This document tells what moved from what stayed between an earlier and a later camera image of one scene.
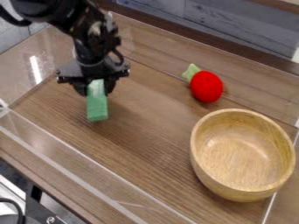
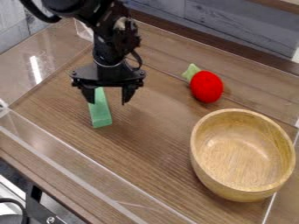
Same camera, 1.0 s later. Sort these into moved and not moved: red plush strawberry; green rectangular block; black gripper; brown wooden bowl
Moved: green rectangular block; black gripper
Not moved: brown wooden bowl; red plush strawberry
